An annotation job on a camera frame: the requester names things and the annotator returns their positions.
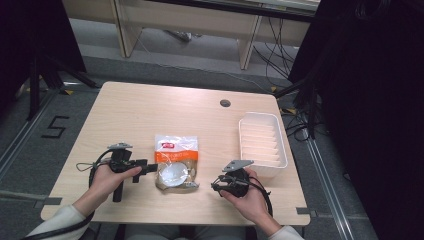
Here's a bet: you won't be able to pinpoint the person's left hand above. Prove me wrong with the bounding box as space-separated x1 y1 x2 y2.
88 164 143 202

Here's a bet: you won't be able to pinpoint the black floor cables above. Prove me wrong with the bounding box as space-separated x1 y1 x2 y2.
252 16 298 88

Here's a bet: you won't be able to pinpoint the grey power strip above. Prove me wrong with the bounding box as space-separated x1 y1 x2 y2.
163 29 194 43

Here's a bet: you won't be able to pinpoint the clear packet with orange label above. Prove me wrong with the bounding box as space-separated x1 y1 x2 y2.
154 134 200 194

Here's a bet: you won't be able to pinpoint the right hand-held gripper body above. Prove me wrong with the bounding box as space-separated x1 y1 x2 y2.
222 159 255 199

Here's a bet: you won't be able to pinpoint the tangled black cables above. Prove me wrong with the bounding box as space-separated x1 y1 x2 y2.
280 105 313 143

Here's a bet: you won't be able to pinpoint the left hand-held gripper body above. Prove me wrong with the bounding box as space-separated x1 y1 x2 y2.
107 142 139 203

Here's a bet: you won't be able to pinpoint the white plastic basket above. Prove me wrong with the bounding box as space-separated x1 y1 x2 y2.
238 111 289 179

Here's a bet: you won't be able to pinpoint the light wooden desk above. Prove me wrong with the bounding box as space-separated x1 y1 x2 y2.
62 0 322 71

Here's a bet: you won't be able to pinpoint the thin grey wire loop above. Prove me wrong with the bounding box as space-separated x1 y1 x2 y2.
75 159 112 173

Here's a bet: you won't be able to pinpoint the black curtain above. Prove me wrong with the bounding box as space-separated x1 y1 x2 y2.
0 0 87 113
288 0 424 240

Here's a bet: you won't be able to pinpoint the black metal stand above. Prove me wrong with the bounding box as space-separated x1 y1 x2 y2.
274 74 318 140
27 53 102 122

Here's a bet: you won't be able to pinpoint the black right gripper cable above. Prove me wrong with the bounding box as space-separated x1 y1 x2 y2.
248 175 275 218

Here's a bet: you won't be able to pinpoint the person's right hand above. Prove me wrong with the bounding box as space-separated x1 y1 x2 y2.
219 167 273 228

